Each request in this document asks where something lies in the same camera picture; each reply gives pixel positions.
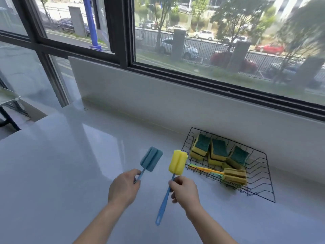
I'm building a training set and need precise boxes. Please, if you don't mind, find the person's left hand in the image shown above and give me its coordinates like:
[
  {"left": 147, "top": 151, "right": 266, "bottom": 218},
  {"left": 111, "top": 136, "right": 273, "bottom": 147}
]
[{"left": 108, "top": 169, "right": 142, "bottom": 209}]

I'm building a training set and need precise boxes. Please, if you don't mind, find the person's right hand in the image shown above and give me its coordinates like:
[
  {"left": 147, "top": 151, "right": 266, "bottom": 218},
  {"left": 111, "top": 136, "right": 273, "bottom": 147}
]
[{"left": 168, "top": 176, "right": 203, "bottom": 214}]

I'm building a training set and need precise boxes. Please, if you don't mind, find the blue sponge bottle brush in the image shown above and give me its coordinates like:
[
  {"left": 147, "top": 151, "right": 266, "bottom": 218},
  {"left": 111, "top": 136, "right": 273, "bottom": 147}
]
[{"left": 134, "top": 146, "right": 164, "bottom": 185}]

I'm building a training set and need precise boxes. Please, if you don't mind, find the yellow sponge brush blue handle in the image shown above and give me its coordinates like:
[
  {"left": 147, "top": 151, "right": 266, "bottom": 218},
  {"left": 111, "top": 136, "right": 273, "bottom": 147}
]
[{"left": 155, "top": 149, "right": 188, "bottom": 226}]

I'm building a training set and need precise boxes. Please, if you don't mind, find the person's left forearm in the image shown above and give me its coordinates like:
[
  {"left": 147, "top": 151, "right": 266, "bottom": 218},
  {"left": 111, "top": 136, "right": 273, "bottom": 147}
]
[{"left": 73, "top": 201, "right": 128, "bottom": 244}]

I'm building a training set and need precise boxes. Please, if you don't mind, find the person's right forearm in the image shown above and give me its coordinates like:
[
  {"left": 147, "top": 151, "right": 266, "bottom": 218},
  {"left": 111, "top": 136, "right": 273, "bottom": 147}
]
[{"left": 186, "top": 204, "right": 238, "bottom": 244}]

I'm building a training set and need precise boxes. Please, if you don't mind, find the yellow green scouring sponge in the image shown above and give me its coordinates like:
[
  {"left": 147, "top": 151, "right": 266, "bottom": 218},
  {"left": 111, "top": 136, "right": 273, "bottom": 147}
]
[
  {"left": 190, "top": 134, "right": 212, "bottom": 160},
  {"left": 226, "top": 146, "right": 250, "bottom": 170},
  {"left": 208, "top": 138, "right": 229, "bottom": 167}
]

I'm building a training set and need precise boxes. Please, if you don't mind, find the silver car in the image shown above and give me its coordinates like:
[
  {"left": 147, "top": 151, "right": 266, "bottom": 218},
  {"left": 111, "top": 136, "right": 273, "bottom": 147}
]
[{"left": 159, "top": 39, "right": 199, "bottom": 59}]

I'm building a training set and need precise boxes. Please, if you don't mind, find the grey concrete fence pillar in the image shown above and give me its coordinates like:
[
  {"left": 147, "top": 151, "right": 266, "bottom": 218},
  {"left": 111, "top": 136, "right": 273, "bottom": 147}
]
[
  {"left": 227, "top": 41, "right": 251, "bottom": 72},
  {"left": 68, "top": 6, "right": 86, "bottom": 37},
  {"left": 171, "top": 29, "right": 187, "bottom": 61},
  {"left": 291, "top": 57, "right": 325, "bottom": 90}
]

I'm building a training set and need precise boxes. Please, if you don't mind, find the dark red car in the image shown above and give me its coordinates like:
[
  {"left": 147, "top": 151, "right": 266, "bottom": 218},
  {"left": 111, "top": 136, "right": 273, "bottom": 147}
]
[{"left": 210, "top": 50, "right": 258, "bottom": 73}]

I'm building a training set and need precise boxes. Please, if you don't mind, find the black metal fence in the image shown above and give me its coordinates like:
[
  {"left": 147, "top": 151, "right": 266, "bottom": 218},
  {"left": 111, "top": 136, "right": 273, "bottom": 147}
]
[{"left": 135, "top": 26, "right": 305, "bottom": 80}]

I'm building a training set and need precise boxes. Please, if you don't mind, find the folding table with black legs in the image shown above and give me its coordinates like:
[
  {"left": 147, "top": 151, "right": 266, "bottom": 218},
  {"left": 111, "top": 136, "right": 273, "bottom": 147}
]
[{"left": 0, "top": 87, "right": 31, "bottom": 131}]

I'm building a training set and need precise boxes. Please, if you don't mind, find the white car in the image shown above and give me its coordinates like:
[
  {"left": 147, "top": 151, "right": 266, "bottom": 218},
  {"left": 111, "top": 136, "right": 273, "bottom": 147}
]
[{"left": 192, "top": 30, "right": 215, "bottom": 40}]

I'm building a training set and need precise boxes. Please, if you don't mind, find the blue pole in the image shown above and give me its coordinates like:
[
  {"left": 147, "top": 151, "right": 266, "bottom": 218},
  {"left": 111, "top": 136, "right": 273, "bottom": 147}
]
[{"left": 83, "top": 0, "right": 102, "bottom": 50}]

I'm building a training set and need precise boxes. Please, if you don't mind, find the grey car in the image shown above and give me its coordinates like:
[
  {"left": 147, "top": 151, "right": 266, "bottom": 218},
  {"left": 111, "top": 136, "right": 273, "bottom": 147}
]
[{"left": 264, "top": 62, "right": 325, "bottom": 88}]

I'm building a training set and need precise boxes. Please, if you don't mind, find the green tree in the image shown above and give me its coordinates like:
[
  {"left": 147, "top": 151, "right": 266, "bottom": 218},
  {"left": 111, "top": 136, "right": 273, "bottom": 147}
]
[
  {"left": 210, "top": 0, "right": 273, "bottom": 52},
  {"left": 273, "top": 0, "right": 325, "bottom": 84},
  {"left": 148, "top": 0, "right": 179, "bottom": 54}
]

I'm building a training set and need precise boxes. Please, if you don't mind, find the bright red car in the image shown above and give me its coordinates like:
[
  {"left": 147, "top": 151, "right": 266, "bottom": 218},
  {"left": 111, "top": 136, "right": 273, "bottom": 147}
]
[{"left": 255, "top": 44, "right": 285, "bottom": 55}]

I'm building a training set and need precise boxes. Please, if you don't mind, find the ridged sponge brush orange handle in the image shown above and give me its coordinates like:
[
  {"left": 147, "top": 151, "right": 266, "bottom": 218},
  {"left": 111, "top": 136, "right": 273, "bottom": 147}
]
[{"left": 188, "top": 164, "right": 248, "bottom": 187}]

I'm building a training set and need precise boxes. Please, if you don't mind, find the black wire basket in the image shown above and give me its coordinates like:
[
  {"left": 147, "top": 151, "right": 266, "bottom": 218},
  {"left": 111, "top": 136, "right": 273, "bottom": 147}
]
[{"left": 182, "top": 127, "right": 276, "bottom": 203}]

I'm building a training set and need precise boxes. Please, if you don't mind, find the black window frame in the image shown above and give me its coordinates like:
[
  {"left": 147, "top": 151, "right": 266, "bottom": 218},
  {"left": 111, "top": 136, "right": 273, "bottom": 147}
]
[{"left": 0, "top": 0, "right": 325, "bottom": 122}]

